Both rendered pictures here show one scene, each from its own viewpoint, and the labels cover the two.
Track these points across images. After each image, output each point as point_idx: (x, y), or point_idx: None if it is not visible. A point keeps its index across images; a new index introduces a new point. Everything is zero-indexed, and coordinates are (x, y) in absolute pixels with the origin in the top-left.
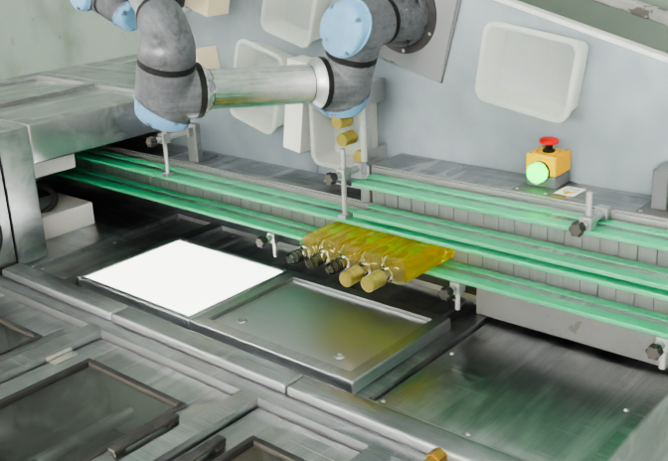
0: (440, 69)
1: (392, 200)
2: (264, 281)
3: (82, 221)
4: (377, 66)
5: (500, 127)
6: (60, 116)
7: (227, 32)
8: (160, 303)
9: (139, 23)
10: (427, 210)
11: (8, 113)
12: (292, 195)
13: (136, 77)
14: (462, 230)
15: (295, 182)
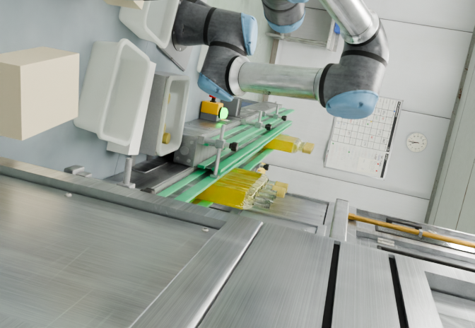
0: (188, 61)
1: (201, 156)
2: None
3: None
4: (161, 62)
5: (193, 95)
6: (187, 202)
7: (61, 27)
8: None
9: (384, 32)
10: (210, 153)
11: (135, 282)
12: (169, 189)
13: (381, 77)
14: (227, 154)
15: (151, 181)
